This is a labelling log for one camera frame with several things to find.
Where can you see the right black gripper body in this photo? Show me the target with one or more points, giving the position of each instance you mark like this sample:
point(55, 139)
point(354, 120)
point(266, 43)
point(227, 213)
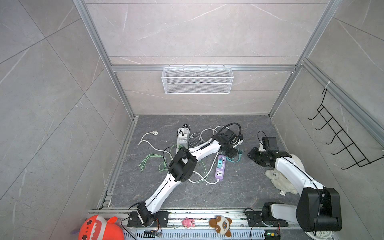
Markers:
point(259, 156)

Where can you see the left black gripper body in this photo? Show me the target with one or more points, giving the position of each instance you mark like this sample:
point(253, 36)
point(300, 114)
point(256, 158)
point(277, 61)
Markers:
point(231, 150)

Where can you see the teal charger plug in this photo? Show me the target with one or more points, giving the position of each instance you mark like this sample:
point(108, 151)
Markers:
point(221, 163)

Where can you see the purple power strip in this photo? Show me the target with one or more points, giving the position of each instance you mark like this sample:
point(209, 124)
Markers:
point(219, 173)

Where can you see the white pastel power strip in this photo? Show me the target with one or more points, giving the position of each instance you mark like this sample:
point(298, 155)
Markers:
point(183, 137)

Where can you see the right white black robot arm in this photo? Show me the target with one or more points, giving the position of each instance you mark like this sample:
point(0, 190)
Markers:
point(319, 207)

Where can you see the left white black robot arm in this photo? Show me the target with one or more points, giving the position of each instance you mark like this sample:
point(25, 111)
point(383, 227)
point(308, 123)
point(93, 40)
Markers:
point(183, 165)

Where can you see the white plush dog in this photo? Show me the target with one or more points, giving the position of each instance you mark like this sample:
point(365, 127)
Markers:
point(282, 180)

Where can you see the brown white plush toy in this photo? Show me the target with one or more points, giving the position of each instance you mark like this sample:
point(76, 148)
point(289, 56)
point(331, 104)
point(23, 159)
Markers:
point(221, 225)

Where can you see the small pink plush toy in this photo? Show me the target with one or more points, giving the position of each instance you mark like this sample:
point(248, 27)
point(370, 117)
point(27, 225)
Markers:
point(188, 223)

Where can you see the white analog clock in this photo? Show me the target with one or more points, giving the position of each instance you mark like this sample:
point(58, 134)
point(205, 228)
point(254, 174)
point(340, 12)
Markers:
point(319, 235)

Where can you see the red monster plush toy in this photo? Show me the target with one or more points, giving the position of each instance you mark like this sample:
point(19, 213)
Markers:
point(98, 228)

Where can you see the white wire mesh basket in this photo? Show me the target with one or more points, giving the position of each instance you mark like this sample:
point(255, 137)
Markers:
point(197, 80)

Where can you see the black wall hook rack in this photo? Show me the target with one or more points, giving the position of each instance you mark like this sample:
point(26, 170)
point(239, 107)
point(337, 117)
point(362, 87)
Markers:
point(339, 133)

